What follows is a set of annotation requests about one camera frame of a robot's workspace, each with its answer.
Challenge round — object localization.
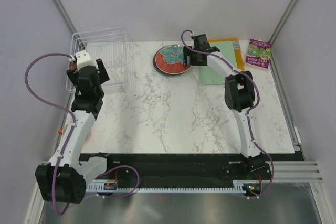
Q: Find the pink rimmed teal plate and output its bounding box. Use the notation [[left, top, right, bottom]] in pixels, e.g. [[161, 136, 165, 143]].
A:
[[153, 44, 192, 75]]

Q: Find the grey plate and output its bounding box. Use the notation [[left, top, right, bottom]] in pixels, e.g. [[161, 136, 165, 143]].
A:
[[152, 58, 191, 78]]

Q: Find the dark red patterned plate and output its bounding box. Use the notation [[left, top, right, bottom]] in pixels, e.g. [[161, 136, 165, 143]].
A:
[[69, 61, 77, 70]]

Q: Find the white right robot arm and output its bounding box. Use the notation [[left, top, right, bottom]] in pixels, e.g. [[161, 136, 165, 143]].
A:
[[181, 30, 266, 179]]

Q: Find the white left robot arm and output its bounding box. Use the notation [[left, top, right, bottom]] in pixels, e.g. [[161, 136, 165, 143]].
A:
[[35, 59, 115, 204]]

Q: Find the green folder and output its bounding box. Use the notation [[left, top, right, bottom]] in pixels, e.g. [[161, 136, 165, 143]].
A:
[[198, 40, 237, 86]]

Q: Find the orange folder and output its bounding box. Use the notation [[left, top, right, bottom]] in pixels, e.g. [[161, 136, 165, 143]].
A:
[[209, 38, 245, 71]]

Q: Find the purple children's book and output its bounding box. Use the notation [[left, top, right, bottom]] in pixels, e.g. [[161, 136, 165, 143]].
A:
[[245, 39, 272, 69]]

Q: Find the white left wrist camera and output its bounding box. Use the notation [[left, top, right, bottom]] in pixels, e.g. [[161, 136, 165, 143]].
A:
[[70, 50, 95, 70]]

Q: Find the white wire dish rack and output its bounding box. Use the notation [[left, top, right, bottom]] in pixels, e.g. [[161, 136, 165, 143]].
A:
[[70, 27, 129, 94]]

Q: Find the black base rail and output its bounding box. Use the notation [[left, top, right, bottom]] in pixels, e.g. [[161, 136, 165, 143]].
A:
[[96, 153, 271, 188]]

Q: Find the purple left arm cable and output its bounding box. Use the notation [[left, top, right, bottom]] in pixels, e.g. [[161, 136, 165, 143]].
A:
[[25, 53, 139, 216]]

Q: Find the white cable duct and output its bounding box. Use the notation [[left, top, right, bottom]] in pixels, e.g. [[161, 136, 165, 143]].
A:
[[86, 180, 262, 194]]

